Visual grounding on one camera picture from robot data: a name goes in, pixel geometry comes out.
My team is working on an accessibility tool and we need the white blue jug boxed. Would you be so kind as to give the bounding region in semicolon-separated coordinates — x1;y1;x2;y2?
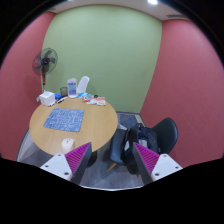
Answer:
67;78;77;98

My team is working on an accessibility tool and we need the black chair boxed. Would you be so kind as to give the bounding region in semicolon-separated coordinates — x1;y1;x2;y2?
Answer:
153;118;178;154

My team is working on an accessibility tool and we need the black pen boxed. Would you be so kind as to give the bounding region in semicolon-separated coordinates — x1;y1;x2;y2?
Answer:
56;97;68;104

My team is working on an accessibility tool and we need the blue orange snack packet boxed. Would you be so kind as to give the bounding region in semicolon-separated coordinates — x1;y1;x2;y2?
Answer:
82;94;93;102

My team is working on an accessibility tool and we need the white tissue box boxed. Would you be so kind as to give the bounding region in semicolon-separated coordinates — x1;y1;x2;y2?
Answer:
39;91;55;106

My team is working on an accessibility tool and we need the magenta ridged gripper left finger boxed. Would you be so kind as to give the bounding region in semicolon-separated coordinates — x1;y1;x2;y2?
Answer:
41;142;92;185

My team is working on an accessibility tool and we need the round wooden table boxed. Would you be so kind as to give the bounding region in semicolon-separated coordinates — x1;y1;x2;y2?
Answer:
29;98;118;155

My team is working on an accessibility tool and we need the black standing fan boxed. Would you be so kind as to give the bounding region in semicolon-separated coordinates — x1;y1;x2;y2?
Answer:
32;48;58;86

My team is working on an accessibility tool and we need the dark grey chair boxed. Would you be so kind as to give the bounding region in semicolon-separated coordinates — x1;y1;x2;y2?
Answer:
108;129;127;171

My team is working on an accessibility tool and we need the white chair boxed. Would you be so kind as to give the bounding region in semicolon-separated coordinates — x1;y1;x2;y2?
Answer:
77;76;90;94

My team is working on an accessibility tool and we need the black backpack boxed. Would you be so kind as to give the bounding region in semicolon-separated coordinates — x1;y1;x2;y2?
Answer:
121;123;159;174

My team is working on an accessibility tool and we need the blue patterned mouse pad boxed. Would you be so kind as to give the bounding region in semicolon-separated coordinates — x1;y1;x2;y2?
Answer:
44;108;84;132

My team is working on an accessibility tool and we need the dark green cup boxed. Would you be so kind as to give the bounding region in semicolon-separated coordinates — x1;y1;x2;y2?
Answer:
60;87;68;97

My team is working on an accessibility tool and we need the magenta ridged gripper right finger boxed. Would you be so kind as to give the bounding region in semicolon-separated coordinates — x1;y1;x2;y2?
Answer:
133;143;182;185

